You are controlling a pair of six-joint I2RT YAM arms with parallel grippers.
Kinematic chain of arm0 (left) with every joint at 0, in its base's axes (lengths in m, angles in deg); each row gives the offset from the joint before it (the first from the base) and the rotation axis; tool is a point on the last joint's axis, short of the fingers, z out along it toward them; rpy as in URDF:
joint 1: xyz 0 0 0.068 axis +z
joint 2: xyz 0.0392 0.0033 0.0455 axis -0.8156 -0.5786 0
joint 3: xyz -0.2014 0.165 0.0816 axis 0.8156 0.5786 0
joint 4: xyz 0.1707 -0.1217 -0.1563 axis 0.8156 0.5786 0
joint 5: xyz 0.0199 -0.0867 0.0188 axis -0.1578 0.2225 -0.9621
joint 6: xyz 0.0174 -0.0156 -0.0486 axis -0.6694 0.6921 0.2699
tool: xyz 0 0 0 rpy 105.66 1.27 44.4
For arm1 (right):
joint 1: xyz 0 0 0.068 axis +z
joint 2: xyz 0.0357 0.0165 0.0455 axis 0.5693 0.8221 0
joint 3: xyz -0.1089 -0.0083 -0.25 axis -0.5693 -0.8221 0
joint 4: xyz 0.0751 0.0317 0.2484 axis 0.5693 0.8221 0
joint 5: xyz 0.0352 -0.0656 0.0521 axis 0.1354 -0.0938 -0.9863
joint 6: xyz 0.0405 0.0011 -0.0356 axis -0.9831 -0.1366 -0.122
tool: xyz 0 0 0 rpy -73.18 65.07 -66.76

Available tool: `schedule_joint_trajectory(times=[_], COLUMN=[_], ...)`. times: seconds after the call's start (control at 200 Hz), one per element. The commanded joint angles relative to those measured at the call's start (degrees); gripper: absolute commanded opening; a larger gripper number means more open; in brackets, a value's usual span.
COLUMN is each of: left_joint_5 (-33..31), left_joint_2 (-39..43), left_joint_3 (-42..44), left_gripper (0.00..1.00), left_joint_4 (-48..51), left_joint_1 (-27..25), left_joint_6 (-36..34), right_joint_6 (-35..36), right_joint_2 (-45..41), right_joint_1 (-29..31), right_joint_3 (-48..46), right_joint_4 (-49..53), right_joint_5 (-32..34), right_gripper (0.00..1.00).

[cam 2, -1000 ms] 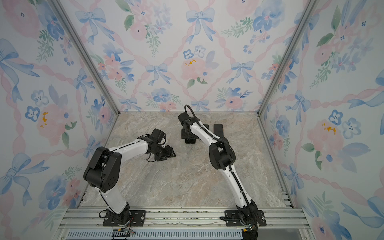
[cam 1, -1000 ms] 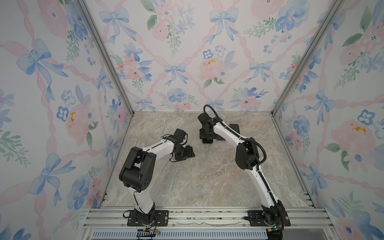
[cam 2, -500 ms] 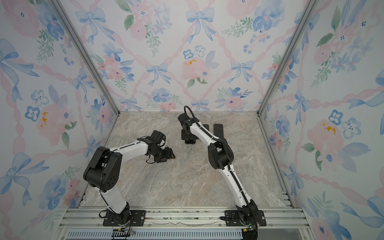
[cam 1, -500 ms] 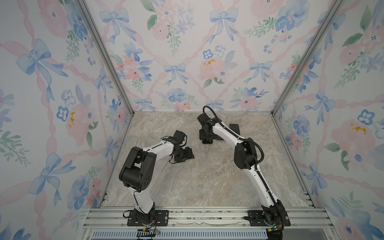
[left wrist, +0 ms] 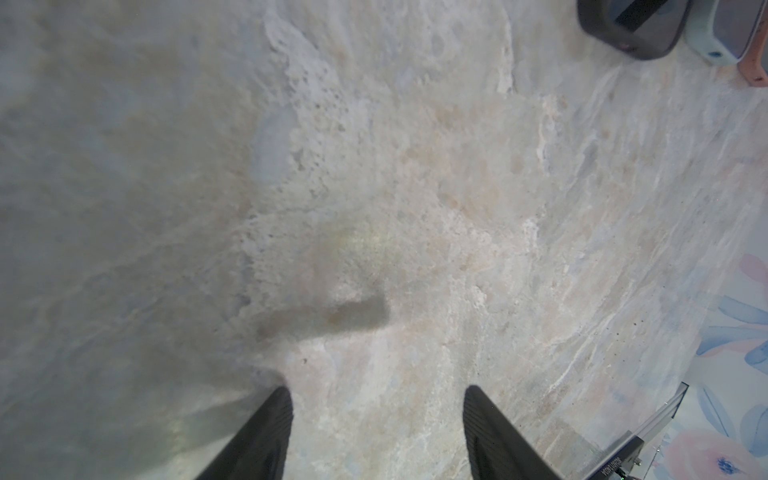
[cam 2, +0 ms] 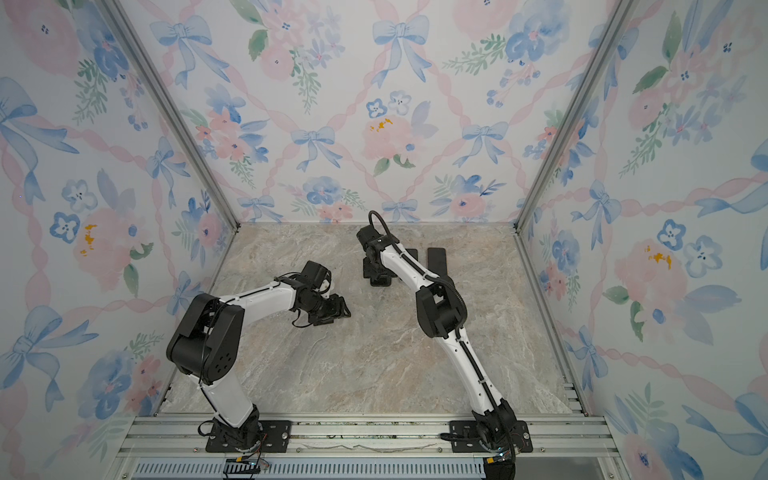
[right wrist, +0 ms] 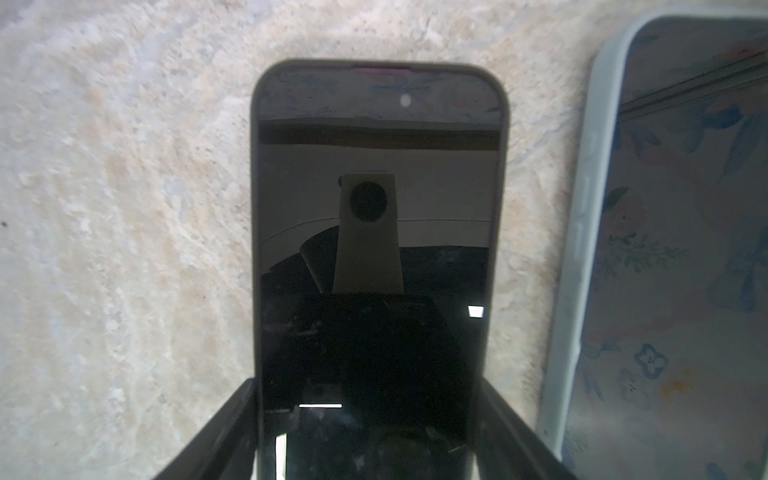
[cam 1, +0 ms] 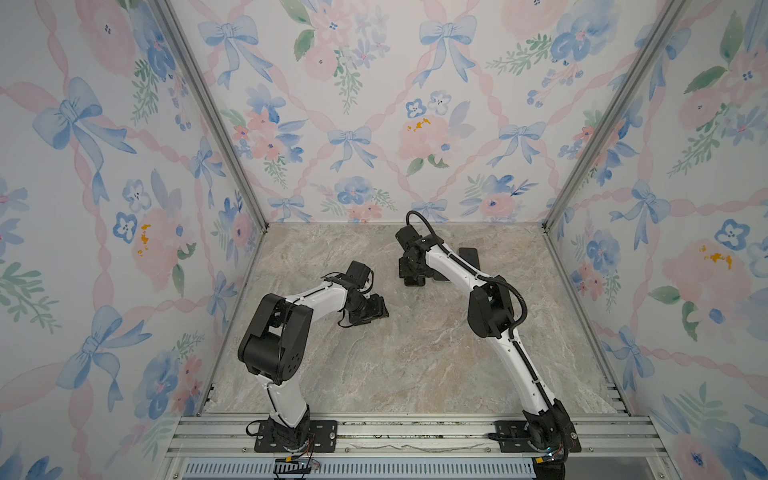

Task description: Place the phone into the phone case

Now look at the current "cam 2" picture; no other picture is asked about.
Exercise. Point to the left corner aluminium post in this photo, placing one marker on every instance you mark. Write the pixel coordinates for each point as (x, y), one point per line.
(116, 18)

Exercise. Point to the right corner aluminium post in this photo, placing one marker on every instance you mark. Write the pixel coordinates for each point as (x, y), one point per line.
(609, 39)

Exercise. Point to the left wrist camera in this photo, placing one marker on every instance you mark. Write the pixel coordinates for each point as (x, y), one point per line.
(317, 276)

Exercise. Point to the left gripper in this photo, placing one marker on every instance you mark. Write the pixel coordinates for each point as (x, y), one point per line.
(337, 302)

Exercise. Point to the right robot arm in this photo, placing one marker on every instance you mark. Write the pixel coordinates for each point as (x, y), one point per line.
(441, 314)

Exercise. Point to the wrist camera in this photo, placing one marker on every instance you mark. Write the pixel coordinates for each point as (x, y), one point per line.
(317, 276)
(372, 240)

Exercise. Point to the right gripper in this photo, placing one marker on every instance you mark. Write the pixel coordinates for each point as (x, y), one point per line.
(380, 276)

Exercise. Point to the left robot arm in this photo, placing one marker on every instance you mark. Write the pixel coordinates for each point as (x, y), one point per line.
(206, 342)

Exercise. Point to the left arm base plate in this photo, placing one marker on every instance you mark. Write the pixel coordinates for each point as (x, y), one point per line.
(273, 435)

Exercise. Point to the corner aluminium post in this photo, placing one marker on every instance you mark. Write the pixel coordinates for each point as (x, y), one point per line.
(609, 39)
(116, 18)

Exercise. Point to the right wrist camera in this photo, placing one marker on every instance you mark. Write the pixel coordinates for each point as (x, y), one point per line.
(372, 240)

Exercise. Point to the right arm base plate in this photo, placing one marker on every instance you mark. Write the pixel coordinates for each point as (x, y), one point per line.
(465, 437)

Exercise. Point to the aluminium rail frame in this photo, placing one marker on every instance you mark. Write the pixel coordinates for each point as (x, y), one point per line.
(368, 446)

